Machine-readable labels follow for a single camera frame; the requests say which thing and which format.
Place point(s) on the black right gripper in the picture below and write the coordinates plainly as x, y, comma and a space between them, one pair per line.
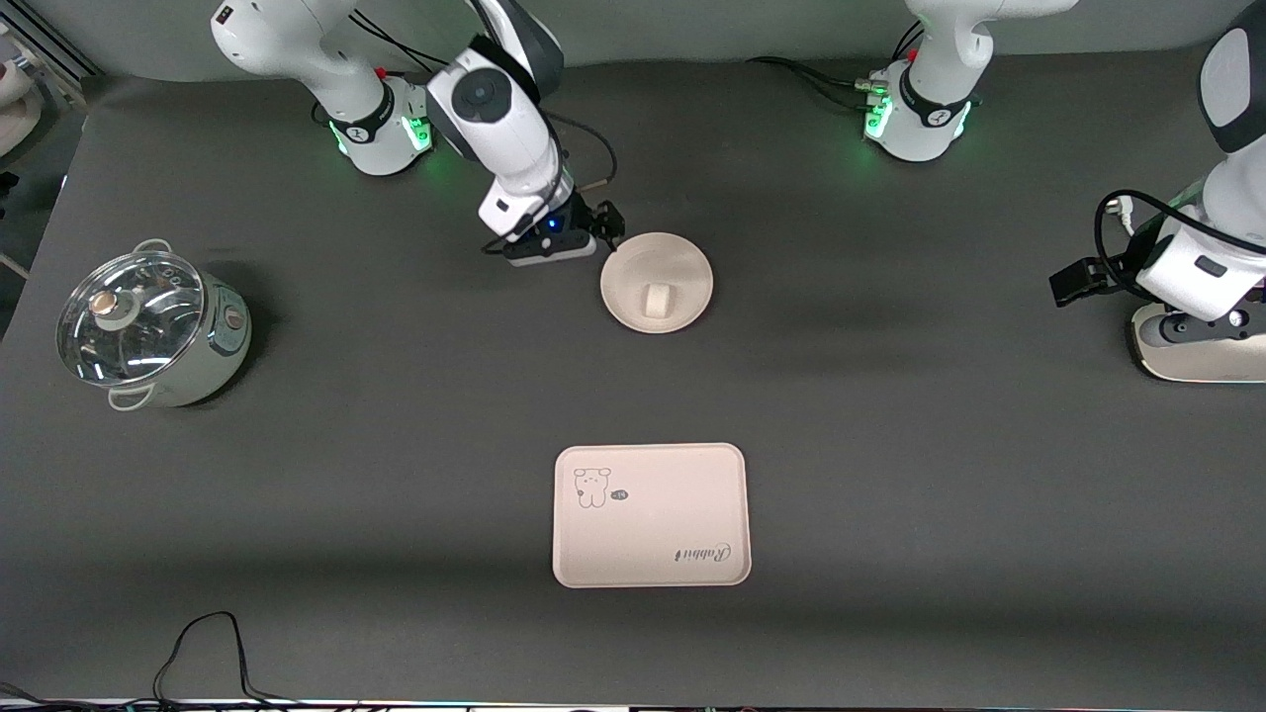
582, 215

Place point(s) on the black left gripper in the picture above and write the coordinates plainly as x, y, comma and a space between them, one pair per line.
1116, 271

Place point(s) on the round cream plate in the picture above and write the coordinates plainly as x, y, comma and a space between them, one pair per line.
682, 267

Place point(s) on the small white bun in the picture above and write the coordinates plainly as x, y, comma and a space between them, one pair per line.
659, 302

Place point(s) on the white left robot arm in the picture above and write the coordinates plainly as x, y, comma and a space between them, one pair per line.
1226, 198

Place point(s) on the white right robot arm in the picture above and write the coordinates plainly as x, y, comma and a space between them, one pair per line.
495, 109

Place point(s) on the cream tray with rabbit print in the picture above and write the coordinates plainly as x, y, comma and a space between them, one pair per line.
653, 534

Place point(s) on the white power plug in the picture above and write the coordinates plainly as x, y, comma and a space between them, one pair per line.
1123, 210

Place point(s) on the white countertop appliance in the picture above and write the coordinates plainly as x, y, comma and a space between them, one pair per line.
1187, 366

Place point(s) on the pale green electric pot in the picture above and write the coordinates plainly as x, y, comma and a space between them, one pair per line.
213, 356

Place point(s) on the glass pot lid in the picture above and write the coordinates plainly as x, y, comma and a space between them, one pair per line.
129, 346

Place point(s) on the beige background object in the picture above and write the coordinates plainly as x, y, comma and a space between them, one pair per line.
18, 99

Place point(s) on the aluminium frame rail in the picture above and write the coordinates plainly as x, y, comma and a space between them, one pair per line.
59, 44

